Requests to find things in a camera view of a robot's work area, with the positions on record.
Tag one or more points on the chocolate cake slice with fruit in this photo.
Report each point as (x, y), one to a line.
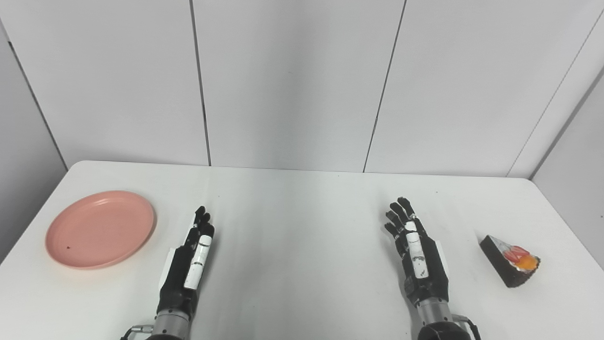
(505, 264)

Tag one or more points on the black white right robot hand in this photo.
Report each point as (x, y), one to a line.
(427, 269)

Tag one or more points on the pink round plate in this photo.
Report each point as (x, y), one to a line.
(100, 230)

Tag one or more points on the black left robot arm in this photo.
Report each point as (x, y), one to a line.
(171, 326)

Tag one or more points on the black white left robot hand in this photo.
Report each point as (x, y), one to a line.
(179, 278)

